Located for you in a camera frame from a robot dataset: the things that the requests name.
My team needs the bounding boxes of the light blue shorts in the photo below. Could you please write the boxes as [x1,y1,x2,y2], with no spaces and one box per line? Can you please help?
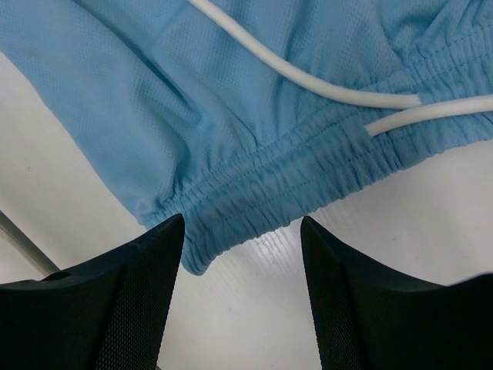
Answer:
[1,1,492,274]

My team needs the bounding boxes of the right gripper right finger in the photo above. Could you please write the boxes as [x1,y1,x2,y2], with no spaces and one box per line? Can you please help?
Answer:
[300,217,492,369]

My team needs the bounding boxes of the aluminium table edge rail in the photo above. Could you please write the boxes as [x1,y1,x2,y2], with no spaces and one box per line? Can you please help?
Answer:
[1,212,61,276]

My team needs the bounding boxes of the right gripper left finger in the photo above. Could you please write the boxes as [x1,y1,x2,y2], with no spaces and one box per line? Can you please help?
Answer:
[1,214,185,369]

